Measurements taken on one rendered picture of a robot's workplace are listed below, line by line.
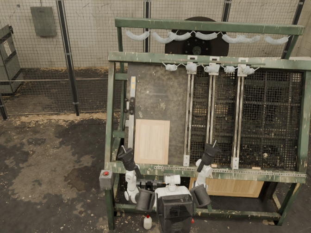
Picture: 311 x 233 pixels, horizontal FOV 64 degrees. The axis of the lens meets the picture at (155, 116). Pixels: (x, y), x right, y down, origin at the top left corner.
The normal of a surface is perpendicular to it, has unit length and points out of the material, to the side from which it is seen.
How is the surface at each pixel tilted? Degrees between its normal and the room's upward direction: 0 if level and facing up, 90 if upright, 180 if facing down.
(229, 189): 90
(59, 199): 0
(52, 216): 0
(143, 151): 59
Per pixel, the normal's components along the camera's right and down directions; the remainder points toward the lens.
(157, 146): -0.02, 0.04
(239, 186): -0.04, 0.54
